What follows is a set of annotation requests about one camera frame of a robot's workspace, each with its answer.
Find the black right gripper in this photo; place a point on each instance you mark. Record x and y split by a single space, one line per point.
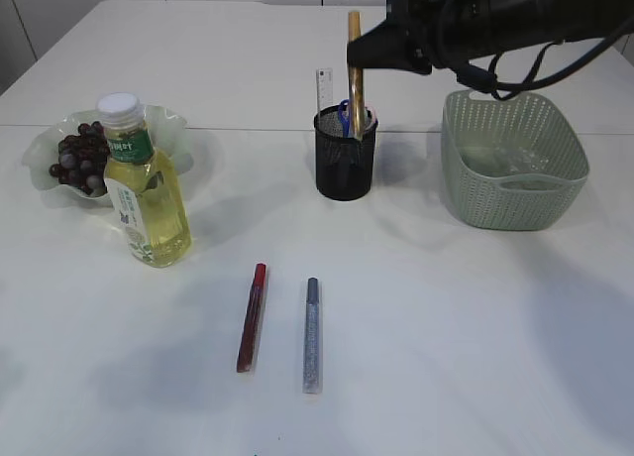
406 42

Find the pink purple scissors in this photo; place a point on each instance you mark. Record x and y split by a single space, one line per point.
371 118

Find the clear plastic ruler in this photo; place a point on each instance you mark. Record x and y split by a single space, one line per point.
324 88

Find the blue scissors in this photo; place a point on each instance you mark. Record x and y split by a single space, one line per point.
343 115

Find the gold glitter pen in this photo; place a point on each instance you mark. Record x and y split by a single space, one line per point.
357 109

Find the clear plastic sheet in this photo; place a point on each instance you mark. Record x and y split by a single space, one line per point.
499 161

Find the jasmine tea bottle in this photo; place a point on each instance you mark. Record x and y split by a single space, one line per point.
142 184

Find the red glitter pen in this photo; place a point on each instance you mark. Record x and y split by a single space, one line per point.
247 350

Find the purple grape bunch with leaf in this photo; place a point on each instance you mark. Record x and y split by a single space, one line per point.
82 158

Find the silver glitter pen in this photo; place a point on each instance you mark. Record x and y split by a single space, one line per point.
312 355

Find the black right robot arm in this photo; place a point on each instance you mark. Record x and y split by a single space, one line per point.
471 29

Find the black mesh pen holder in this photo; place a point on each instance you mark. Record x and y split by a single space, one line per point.
343 166

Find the green plastic woven basket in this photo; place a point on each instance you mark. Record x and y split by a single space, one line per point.
520 202

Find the green wavy glass plate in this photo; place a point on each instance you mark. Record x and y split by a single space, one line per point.
167 129

